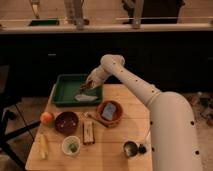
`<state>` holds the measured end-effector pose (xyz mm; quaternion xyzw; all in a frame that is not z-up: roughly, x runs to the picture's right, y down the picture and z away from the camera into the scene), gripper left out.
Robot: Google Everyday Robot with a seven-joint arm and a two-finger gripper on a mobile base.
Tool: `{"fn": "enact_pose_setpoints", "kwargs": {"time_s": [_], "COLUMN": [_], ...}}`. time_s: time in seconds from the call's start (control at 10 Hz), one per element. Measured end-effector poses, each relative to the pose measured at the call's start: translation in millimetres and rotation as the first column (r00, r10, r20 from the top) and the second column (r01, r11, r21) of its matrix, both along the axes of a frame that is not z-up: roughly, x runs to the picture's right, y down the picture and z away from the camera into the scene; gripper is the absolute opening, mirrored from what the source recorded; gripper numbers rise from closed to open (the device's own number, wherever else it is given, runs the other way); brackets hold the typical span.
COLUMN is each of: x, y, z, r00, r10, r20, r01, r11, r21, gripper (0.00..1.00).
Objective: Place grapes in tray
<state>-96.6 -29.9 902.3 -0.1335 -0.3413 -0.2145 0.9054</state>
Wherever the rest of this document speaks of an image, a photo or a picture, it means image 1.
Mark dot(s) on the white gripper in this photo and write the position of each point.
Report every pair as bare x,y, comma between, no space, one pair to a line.
95,79

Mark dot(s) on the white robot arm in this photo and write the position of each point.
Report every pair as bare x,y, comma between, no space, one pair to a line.
174,142

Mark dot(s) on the white cloth in tray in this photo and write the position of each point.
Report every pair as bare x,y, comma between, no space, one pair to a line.
85,98

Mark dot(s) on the green plastic tray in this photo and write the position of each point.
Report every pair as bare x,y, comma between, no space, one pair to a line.
67,87

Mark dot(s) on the dark grapes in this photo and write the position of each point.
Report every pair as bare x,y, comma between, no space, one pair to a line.
142,149

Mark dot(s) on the blue sponge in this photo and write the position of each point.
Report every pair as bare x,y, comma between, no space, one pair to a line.
108,111

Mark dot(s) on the terracotta bowl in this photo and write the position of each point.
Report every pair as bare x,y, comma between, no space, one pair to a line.
117,116

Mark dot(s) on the dark red bowl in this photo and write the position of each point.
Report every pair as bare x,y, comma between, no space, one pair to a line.
66,123

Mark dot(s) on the brown chocolate bar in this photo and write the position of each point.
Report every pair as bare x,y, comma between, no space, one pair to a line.
88,132

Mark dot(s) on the orange apple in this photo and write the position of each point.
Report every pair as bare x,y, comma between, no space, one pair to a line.
47,118

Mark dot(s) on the white cup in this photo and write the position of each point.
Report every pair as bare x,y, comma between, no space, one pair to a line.
71,146

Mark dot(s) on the yellow banana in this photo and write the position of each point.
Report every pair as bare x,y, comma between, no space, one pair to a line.
43,146

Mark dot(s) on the silver metal cup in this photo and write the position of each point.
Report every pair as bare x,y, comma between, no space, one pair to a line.
130,148

